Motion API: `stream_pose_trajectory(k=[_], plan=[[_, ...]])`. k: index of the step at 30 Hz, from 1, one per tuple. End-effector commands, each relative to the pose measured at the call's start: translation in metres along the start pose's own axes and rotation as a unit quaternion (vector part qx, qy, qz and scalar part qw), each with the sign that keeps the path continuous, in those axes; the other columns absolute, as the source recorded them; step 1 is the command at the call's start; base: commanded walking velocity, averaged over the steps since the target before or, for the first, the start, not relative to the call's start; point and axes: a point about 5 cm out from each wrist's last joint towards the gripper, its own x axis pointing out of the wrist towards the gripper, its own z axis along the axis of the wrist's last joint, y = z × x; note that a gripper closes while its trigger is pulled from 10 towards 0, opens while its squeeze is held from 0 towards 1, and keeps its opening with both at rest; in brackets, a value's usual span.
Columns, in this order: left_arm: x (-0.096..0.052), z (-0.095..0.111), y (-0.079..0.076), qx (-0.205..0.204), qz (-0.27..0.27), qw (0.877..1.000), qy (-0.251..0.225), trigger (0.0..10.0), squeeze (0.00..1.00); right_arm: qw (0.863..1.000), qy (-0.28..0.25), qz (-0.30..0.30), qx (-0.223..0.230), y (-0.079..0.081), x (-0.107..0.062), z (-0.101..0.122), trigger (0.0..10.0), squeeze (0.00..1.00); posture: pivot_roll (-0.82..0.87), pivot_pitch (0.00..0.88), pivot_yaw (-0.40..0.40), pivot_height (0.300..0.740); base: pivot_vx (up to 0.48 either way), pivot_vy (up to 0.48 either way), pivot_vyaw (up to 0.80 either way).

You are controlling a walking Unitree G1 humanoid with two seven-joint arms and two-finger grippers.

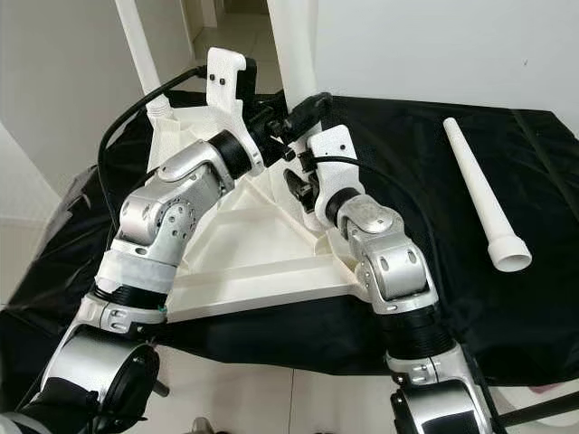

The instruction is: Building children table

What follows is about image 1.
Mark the pink rounded object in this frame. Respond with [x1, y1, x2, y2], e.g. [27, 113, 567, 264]
[529, 380, 579, 396]

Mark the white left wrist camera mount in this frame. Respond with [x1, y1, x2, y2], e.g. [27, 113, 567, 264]
[205, 47, 259, 173]

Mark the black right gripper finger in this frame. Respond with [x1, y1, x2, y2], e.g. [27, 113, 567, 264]
[281, 169, 314, 203]

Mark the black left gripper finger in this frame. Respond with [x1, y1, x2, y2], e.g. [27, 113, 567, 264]
[285, 90, 334, 127]

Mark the black metal table leg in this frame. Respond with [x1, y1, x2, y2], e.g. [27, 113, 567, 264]
[502, 393, 579, 428]

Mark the white door frame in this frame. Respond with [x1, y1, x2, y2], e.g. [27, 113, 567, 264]
[185, 0, 223, 28]

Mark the black table cloth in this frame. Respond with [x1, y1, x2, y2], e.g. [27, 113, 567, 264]
[0, 90, 579, 412]

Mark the white plastic children table top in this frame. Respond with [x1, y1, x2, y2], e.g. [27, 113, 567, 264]
[145, 95, 372, 322]

